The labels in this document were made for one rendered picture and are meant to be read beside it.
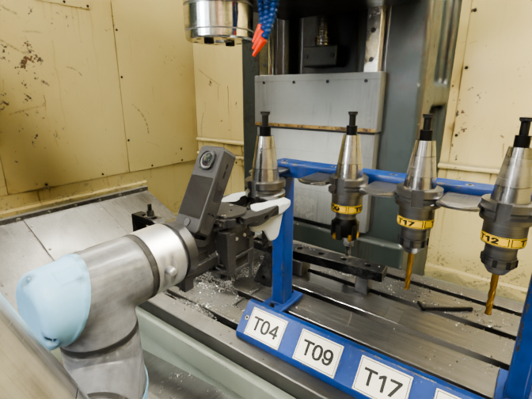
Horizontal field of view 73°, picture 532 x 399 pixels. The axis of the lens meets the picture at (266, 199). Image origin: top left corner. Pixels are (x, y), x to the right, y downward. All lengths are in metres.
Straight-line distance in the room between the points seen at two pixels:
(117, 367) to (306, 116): 1.03
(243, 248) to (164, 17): 1.75
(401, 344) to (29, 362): 0.63
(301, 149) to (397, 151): 0.33
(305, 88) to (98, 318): 1.04
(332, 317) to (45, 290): 0.59
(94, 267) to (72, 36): 1.55
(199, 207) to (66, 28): 1.48
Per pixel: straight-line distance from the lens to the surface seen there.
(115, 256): 0.38
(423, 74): 1.18
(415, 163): 0.54
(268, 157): 0.53
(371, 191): 0.56
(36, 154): 1.77
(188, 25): 0.89
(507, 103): 1.49
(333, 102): 1.22
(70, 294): 0.36
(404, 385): 0.62
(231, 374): 0.73
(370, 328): 0.80
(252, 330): 0.72
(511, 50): 1.50
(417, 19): 1.20
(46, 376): 0.29
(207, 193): 0.44
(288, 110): 1.31
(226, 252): 0.47
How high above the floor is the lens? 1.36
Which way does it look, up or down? 17 degrees down
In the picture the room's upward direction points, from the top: straight up
